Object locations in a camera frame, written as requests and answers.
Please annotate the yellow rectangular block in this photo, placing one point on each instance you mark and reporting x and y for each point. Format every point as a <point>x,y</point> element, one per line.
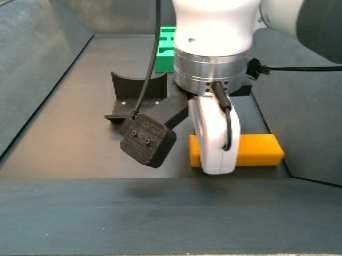
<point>260,150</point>

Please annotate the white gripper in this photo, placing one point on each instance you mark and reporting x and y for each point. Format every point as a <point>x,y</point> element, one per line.
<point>211,125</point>

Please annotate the black curved fixture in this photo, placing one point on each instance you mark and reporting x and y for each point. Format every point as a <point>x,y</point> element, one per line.
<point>128,90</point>

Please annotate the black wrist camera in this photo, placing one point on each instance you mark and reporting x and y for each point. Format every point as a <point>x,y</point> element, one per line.
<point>149,134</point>

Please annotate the green shape-sorting board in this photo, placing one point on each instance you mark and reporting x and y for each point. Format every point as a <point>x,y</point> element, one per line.
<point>165,54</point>

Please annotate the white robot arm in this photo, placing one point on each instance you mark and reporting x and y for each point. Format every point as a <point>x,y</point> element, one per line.
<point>213,40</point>

